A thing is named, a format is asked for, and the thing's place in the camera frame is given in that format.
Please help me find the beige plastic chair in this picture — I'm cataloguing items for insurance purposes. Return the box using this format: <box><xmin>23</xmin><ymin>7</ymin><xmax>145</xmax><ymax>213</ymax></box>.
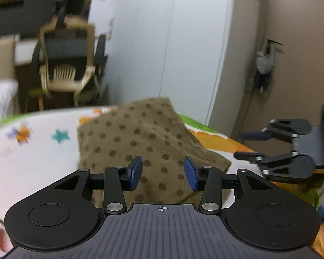
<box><xmin>39</xmin><ymin>64</ymin><xmax>97</xmax><ymax>107</ymax></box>

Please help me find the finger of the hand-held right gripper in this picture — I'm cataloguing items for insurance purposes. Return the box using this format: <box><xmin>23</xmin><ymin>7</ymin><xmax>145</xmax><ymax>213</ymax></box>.
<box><xmin>239</xmin><ymin>118</ymin><xmax>300</xmax><ymax>144</ymax></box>
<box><xmin>233</xmin><ymin>151</ymin><xmax>299</xmax><ymax>176</ymax></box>

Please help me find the large cardboard box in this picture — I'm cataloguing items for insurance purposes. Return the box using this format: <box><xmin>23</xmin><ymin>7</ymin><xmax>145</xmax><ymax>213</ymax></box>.
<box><xmin>0</xmin><ymin>36</ymin><xmax>16</xmax><ymax>83</ymax></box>

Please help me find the brown dotted cloth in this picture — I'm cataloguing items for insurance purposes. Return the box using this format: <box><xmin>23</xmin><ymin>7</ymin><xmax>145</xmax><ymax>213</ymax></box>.
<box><xmin>76</xmin><ymin>96</ymin><xmax>232</xmax><ymax>205</ymax></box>

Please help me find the grey hanging stuffed toy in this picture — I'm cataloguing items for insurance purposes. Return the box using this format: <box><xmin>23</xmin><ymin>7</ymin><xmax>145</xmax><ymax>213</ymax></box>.
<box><xmin>254</xmin><ymin>40</ymin><xmax>278</xmax><ymax>94</ymax></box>

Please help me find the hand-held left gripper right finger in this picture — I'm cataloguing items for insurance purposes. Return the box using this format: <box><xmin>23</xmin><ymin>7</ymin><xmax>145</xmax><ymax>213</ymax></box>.
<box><xmin>184</xmin><ymin>156</ymin><xmax>271</xmax><ymax>216</ymax></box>

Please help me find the colourful printed play mat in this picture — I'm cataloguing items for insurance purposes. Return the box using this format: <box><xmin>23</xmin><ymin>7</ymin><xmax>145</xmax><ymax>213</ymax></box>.
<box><xmin>0</xmin><ymin>106</ymin><xmax>260</xmax><ymax>257</ymax></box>

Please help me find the green stool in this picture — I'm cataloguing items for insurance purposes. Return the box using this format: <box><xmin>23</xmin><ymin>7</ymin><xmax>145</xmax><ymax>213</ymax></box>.
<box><xmin>25</xmin><ymin>87</ymin><xmax>46</xmax><ymax>112</ymax></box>

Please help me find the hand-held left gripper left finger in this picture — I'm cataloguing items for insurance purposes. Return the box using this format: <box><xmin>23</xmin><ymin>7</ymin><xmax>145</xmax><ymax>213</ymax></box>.
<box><xmin>53</xmin><ymin>156</ymin><xmax>144</xmax><ymax>216</ymax></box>

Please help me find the white quilted blanket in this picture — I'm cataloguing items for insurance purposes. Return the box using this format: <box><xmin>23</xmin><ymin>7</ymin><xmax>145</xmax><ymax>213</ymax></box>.
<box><xmin>0</xmin><ymin>79</ymin><xmax>19</xmax><ymax>127</ymax></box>

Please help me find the beige door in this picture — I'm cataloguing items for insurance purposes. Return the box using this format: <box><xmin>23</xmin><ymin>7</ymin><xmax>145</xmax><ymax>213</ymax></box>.
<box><xmin>231</xmin><ymin>0</ymin><xmax>324</xmax><ymax>147</ymax></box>

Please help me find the white wardrobe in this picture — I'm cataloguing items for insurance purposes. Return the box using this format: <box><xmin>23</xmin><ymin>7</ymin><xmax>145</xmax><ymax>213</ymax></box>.
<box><xmin>90</xmin><ymin>0</ymin><xmax>263</xmax><ymax>128</ymax></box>

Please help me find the beige frame office chair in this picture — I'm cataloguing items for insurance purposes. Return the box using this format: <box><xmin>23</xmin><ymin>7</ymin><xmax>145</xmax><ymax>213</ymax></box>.
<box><xmin>32</xmin><ymin>16</ymin><xmax>109</xmax><ymax>106</ymax></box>

